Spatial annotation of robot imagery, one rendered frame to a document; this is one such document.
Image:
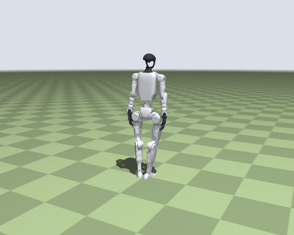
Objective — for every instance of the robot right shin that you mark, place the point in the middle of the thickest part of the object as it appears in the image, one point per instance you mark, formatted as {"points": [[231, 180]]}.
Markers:
{"points": [[151, 155]]}

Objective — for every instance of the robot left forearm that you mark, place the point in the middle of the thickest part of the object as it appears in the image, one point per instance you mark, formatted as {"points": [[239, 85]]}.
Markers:
{"points": [[131, 103]]}

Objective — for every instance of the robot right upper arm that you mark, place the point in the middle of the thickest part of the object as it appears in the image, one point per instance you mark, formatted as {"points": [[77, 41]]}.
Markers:
{"points": [[162, 85]]}

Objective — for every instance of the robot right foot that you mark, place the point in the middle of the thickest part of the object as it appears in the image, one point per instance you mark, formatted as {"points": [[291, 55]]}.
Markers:
{"points": [[146, 176]]}

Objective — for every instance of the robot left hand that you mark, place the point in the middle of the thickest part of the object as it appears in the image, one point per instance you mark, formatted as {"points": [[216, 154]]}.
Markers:
{"points": [[129, 117]]}

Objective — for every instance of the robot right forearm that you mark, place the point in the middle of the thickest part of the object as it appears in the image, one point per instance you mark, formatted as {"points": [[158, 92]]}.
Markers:
{"points": [[164, 104]]}

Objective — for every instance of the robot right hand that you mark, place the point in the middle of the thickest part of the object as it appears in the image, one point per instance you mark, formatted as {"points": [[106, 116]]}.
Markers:
{"points": [[164, 121]]}

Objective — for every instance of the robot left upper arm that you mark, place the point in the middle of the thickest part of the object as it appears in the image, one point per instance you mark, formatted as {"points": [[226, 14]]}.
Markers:
{"points": [[134, 84]]}

